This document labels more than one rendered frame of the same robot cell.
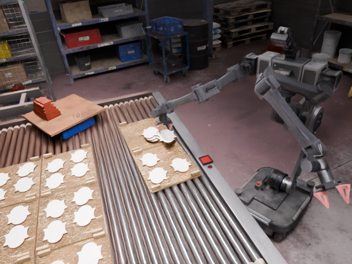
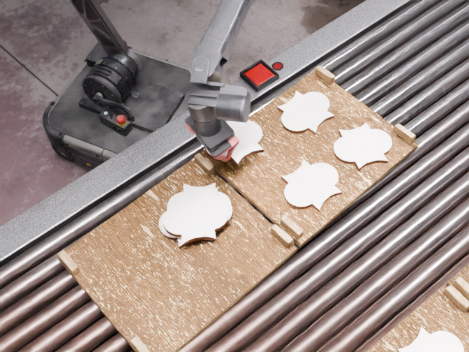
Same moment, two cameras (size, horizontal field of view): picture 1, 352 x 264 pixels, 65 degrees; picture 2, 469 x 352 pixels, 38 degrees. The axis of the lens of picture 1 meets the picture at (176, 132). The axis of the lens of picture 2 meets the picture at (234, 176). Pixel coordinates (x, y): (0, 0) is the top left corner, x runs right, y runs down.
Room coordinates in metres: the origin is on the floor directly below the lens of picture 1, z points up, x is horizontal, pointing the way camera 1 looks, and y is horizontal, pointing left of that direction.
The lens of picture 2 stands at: (1.94, 0.96, 2.26)
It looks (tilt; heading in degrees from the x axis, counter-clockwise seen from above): 55 degrees down; 251
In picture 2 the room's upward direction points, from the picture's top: 3 degrees counter-clockwise
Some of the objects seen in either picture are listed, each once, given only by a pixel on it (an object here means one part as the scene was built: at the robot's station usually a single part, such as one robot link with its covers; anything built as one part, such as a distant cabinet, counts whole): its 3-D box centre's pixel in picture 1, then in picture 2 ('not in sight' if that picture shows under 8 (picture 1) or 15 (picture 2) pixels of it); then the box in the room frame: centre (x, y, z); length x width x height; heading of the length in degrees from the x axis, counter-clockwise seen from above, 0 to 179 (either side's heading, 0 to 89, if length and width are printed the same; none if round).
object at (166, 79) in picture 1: (166, 53); not in sight; (5.23, 0.06, 0.46); 0.79 x 0.62 x 0.91; 24
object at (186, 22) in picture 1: (194, 44); not in sight; (5.67, -0.53, 0.44); 0.59 x 0.59 x 0.88
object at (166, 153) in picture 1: (164, 164); (308, 150); (1.44, 0.09, 0.93); 0.41 x 0.35 x 0.02; 21
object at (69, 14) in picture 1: (75, 10); not in sight; (5.72, 1.72, 1.26); 0.49 x 0.38 x 0.34; 120
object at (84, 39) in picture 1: (81, 36); not in sight; (5.69, 1.71, 0.78); 0.66 x 0.45 x 0.28; 114
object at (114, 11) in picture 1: (115, 10); not in sight; (5.96, 1.01, 1.16); 0.60 x 0.40 x 0.15; 117
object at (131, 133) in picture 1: (145, 133); (176, 253); (1.83, 0.24, 0.93); 0.41 x 0.35 x 0.02; 20
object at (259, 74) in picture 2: (205, 160); (259, 75); (1.46, -0.19, 0.92); 0.06 x 0.06 x 0.01; 17
